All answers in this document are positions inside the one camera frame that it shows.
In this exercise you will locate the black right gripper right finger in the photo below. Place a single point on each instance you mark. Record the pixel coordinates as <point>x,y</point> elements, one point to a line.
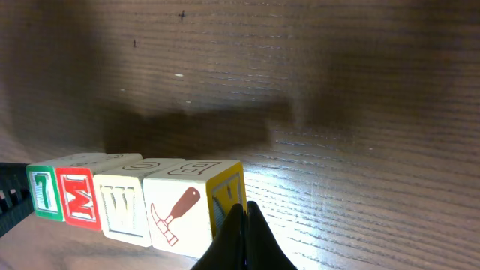
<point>262,252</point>

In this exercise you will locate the green 7 wooden block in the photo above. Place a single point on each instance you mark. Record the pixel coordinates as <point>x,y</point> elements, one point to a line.
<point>43,184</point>

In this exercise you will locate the yellow top wooden block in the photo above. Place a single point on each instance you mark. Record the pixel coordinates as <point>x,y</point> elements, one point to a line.
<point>120,199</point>

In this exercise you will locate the red M wooden block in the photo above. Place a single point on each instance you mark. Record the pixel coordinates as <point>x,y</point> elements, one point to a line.
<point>75,180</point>

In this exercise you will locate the hammer wooden block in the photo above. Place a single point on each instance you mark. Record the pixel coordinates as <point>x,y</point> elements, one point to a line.
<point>186,204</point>

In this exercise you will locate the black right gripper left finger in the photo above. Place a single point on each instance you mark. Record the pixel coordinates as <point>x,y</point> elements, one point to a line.
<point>226,252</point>

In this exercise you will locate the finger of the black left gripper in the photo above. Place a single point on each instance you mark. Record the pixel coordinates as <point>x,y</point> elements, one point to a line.
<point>16,202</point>

